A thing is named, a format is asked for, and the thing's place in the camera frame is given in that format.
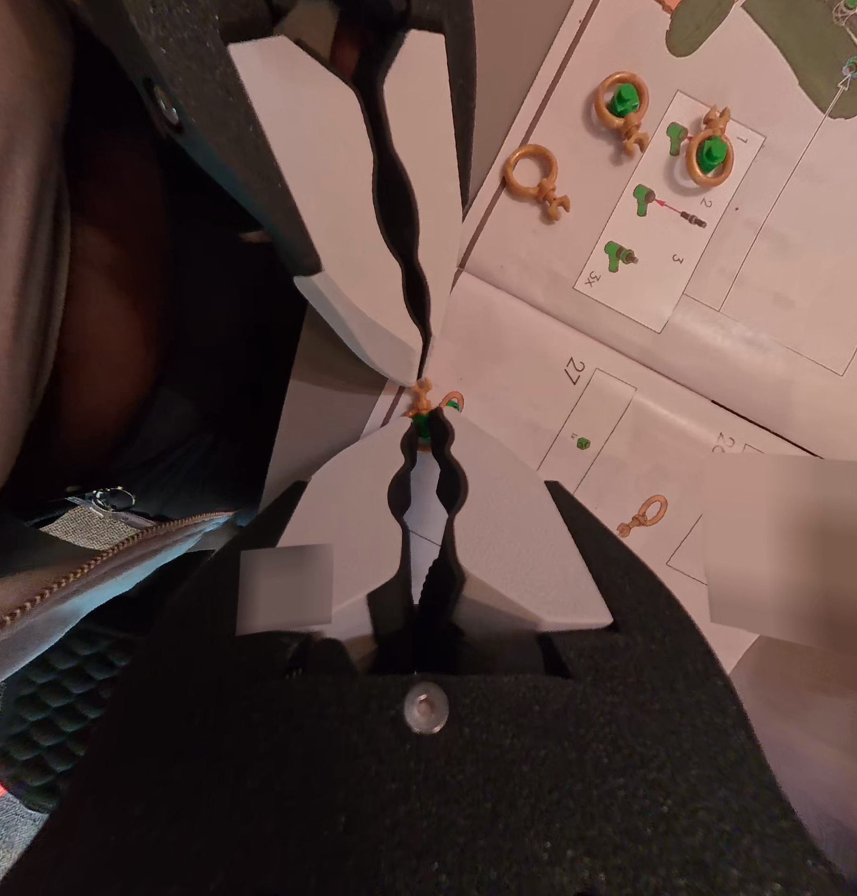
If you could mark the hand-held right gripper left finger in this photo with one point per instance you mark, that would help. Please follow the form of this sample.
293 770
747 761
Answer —
351 504

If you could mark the person's left forearm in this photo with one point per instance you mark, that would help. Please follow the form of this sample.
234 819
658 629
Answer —
113 294

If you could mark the open instruction booklet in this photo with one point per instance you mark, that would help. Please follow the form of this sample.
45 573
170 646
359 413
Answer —
512 336

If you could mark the green stud piece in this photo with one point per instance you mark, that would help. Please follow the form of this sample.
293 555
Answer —
421 423

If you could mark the grey desk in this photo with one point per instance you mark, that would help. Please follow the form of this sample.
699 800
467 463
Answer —
316 434

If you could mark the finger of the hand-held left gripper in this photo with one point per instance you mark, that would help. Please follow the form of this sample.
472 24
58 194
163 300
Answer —
309 175
435 175

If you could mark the black mesh chair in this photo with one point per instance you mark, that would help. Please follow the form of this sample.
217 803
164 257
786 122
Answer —
43 714

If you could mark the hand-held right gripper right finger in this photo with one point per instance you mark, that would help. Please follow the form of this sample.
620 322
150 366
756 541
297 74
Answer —
512 532

